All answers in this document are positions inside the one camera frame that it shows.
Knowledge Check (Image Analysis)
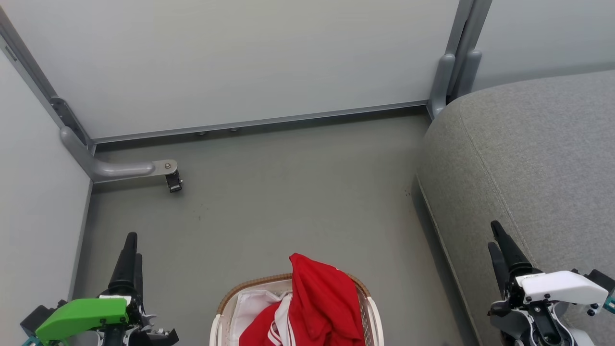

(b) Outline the grey partition post pair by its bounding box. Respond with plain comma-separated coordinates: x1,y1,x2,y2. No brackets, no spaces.
428,0,493,120

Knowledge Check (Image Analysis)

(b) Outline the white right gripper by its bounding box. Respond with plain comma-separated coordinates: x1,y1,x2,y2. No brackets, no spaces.
487,220,610,346

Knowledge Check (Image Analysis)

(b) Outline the grey fabric sofa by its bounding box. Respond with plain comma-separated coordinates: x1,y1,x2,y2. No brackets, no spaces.
416,70,615,346

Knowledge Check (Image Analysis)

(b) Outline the grey aluminium partition rail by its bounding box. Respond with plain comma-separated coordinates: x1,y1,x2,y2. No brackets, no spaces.
91,99,430,144

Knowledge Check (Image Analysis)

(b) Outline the grey metal hinge bracket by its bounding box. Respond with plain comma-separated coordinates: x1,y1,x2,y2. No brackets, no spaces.
50,96,90,146

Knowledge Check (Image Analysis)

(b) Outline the red sports jersey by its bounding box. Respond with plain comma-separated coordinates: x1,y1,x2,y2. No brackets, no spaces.
239,253,366,346

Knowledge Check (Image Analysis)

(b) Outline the grey partition support foot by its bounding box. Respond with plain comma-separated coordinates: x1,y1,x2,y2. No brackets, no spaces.
60,126,179,183

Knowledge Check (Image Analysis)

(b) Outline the white laundry basket brown rim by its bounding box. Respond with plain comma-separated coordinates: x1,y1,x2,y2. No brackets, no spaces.
209,272,385,346

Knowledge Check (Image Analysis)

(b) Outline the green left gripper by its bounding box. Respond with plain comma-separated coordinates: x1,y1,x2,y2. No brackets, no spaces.
35,232,179,346

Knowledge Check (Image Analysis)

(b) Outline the white cloth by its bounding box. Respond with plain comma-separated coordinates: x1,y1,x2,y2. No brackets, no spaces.
231,290,294,346

